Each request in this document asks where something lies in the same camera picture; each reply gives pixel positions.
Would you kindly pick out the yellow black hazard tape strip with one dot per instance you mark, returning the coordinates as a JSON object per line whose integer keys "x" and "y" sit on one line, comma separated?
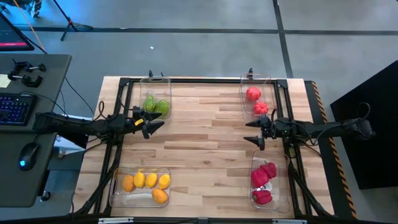
{"x": 334, "y": 149}

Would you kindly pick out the red bell pepper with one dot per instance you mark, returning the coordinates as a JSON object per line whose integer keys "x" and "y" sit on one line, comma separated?
{"x": 262, "y": 197}
{"x": 259, "y": 178}
{"x": 269, "y": 169}

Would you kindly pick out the black computer monitor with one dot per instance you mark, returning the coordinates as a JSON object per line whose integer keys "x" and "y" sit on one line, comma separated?
{"x": 12, "y": 37}

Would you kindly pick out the orange-red ribbed pumpkin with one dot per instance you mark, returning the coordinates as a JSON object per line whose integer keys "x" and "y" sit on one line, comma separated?
{"x": 253, "y": 93}
{"x": 260, "y": 108}

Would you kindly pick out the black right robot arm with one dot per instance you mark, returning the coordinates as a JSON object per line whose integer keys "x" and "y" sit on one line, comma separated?
{"x": 326, "y": 127}

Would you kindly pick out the black keyboard with blue backlight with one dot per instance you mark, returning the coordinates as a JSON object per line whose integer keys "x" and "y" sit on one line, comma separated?
{"x": 15, "y": 109}

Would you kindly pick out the white bracket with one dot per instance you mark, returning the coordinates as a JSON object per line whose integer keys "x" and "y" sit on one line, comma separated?
{"x": 289, "y": 221}
{"x": 115, "y": 220}

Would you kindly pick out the green bell pepper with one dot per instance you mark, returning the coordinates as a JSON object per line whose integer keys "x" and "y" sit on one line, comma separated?
{"x": 149, "y": 104}

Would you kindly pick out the black clamp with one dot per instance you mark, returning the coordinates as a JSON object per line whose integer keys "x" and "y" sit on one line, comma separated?
{"x": 26, "y": 81}
{"x": 28, "y": 67}

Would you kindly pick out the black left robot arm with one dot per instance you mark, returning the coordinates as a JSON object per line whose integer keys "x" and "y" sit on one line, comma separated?
{"x": 77, "y": 126}

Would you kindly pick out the black floor mat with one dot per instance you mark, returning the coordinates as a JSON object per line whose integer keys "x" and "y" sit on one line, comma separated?
{"x": 370, "y": 130}

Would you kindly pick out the green chayote squash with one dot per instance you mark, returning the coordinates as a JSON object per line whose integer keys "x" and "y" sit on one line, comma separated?
{"x": 162, "y": 107}

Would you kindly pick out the black tripod stand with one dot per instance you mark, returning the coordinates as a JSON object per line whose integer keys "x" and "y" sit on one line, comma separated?
{"x": 71, "y": 25}

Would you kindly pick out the dark grey desk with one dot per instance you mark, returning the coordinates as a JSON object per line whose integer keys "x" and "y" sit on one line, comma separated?
{"x": 18, "y": 186}

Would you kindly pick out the black aluminium rig frame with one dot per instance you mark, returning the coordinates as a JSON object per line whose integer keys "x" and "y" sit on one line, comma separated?
{"x": 202, "y": 80}

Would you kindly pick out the black round knob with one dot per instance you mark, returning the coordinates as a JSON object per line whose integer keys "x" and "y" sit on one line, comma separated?
{"x": 46, "y": 196}

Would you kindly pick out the clear plastic bin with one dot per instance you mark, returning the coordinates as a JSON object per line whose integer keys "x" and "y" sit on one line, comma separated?
{"x": 124, "y": 200}
{"x": 267, "y": 87}
{"x": 280, "y": 199}
{"x": 155, "y": 84}

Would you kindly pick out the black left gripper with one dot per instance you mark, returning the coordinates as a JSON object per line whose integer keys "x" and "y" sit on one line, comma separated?
{"x": 138, "y": 121}

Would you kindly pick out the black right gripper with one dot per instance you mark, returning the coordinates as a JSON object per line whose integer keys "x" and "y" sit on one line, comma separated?
{"x": 270, "y": 129}

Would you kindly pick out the black computer mouse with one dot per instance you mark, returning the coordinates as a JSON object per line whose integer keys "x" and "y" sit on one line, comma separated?
{"x": 28, "y": 155}

